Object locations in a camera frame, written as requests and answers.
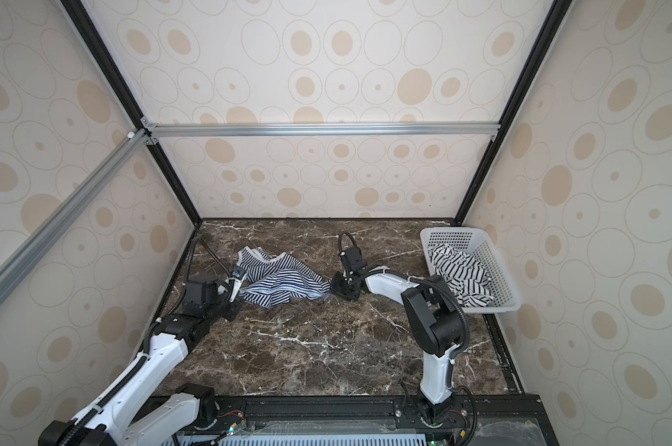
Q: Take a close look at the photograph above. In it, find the diagonal aluminium left rail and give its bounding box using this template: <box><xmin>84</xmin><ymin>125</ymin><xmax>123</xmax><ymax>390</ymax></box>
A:
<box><xmin>0</xmin><ymin>128</ymin><xmax>148</xmax><ymax>306</ymax></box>

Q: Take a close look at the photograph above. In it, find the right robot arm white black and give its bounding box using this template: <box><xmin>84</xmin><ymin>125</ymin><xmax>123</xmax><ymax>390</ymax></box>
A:
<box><xmin>332</xmin><ymin>246</ymin><xmax>470</xmax><ymax>426</ymax></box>

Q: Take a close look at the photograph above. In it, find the blue white striped tank top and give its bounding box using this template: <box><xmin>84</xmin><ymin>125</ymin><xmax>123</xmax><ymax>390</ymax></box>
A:
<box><xmin>237</xmin><ymin>246</ymin><xmax>330</xmax><ymax>308</ymax></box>

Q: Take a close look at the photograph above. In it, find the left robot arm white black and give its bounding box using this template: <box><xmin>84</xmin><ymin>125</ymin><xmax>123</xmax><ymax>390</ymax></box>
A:
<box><xmin>38</xmin><ymin>275</ymin><xmax>243</xmax><ymax>445</ymax></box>

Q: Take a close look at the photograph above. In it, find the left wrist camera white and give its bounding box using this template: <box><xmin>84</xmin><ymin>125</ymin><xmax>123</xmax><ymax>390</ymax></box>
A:
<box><xmin>229</xmin><ymin>266</ymin><xmax>246</xmax><ymax>302</ymax></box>

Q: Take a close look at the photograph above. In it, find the black corner post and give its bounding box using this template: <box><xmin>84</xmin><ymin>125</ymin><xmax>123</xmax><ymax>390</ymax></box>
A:
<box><xmin>450</xmin><ymin>0</ymin><xmax>573</xmax><ymax>227</ymax></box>
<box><xmin>59</xmin><ymin>0</ymin><xmax>202</xmax><ymax>227</ymax></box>

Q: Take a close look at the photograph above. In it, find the white plastic laundry basket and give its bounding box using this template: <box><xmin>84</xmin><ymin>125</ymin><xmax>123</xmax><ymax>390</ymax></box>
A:
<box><xmin>420</xmin><ymin>227</ymin><xmax>522</xmax><ymax>314</ymax></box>

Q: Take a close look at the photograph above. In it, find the left black corner post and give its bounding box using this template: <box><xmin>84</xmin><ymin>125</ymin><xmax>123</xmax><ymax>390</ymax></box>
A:
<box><xmin>59</xmin><ymin>0</ymin><xmax>202</xmax><ymax>227</ymax></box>

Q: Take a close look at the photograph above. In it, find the right black corner post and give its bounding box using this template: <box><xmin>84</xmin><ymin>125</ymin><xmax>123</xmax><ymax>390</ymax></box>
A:
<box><xmin>450</xmin><ymin>0</ymin><xmax>573</xmax><ymax>227</ymax></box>

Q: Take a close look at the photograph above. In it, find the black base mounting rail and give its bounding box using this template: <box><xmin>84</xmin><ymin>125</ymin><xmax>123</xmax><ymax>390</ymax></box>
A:
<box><xmin>161</xmin><ymin>393</ymin><xmax>558</xmax><ymax>445</ymax></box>

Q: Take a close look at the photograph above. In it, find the horizontal aluminium back rail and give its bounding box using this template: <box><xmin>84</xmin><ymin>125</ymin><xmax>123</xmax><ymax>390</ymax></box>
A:
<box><xmin>148</xmin><ymin>122</ymin><xmax>500</xmax><ymax>138</ymax></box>

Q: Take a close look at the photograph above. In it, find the black white striped tank top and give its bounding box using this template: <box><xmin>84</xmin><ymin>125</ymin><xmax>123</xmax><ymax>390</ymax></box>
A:
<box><xmin>428</xmin><ymin>245</ymin><xmax>494</xmax><ymax>308</ymax></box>

